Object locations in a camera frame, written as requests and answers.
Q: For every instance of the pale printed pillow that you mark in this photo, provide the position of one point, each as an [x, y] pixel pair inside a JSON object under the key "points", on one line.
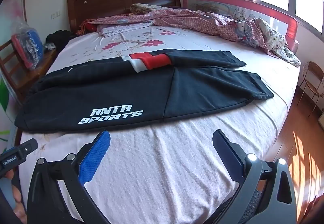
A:
{"points": [[121, 29]]}

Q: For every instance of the wooden chair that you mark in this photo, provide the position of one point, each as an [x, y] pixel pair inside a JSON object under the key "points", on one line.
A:
{"points": [[15, 74]]}

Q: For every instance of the white wall socket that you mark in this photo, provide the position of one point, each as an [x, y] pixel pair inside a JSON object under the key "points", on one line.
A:
{"points": [[55, 14]]}

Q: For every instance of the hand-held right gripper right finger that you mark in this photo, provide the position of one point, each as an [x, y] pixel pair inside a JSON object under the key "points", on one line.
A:
{"points": [[227, 155]]}

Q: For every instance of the plastic-wrapped red blue bag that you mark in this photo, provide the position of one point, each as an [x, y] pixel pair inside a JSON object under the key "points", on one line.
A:
{"points": [[29, 44]]}

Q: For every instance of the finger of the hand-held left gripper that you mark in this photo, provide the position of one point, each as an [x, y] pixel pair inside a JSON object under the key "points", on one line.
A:
{"points": [[26, 148]]}

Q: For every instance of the red bed rail guard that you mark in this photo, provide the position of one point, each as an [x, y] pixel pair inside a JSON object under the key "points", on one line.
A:
{"points": [[291, 24]]}

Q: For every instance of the pink checked quilt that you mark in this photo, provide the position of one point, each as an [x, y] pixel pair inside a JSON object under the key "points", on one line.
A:
{"points": [[197, 17]]}

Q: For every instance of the bed with white floral sheet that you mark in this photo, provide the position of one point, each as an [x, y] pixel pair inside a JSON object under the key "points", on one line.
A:
{"points": [[164, 163]]}

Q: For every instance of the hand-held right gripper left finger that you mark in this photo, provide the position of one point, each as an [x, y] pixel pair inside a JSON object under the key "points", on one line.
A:
{"points": [[97, 153]]}

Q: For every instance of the black clothes heap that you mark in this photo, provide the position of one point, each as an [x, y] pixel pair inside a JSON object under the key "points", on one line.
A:
{"points": [[59, 36]]}

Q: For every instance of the person's left hand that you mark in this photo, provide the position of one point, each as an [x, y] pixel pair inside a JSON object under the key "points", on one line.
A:
{"points": [[19, 203]]}

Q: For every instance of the black pants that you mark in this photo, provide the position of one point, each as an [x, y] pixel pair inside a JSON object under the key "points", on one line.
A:
{"points": [[101, 92]]}

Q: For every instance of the red tasselled cushion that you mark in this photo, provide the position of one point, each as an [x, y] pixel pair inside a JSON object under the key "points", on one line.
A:
{"points": [[88, 27]]}

